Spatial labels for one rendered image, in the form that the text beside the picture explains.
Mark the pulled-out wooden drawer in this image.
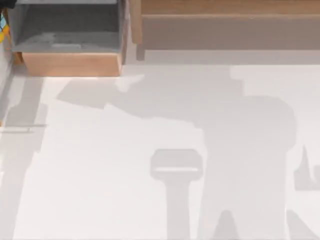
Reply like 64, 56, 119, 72
6, 0, 129, 77

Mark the colourful patterned object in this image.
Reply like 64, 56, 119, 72
0, 0, 16, 45

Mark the wooden cupboard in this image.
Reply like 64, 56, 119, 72
129, 0, 320, 62

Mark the pale wooden drawer front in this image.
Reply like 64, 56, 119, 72
21, 52, 123, 77

